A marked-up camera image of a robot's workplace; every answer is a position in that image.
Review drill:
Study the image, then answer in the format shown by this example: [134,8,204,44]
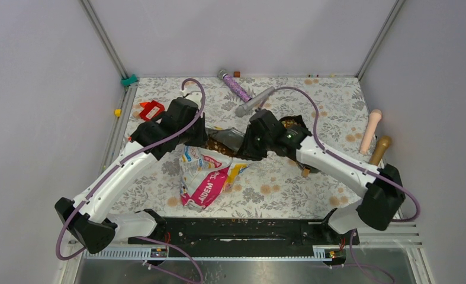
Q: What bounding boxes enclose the pet food bag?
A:
[179,128,254,211]

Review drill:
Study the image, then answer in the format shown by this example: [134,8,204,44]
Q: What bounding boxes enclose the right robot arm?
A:
[239,109,406,244]

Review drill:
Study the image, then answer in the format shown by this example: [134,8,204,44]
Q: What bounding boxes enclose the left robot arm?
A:
[54,95,207,254]

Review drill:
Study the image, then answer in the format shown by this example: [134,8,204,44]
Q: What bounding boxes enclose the black bowl fishbone print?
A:
[279,115,308,137]

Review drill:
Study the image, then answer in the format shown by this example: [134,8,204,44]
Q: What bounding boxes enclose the red toy block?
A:
[139,100,165,121]

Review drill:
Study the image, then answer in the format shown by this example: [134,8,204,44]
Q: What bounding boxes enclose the grey microphone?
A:
[234,86,275,117]

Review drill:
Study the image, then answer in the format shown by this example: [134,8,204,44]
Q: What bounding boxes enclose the wooden bowl stand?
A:
[301,167,311,178]

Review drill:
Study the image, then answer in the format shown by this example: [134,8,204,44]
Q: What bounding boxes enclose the purple glitter microphone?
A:
[217,69,252,102]

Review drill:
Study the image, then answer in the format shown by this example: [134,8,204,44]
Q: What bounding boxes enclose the teal clip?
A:
[121,74,139,88]

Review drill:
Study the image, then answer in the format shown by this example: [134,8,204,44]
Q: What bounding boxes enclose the pink microphone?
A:
[359,109,382,155]

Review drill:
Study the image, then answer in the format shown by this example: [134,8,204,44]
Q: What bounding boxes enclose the gold microphone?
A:
[369,135,393,166]

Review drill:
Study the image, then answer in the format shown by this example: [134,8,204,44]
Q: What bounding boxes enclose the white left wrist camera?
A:
[182,91,203,108]

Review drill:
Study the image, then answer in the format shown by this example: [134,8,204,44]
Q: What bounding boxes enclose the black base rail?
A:
[150,217,359,258]

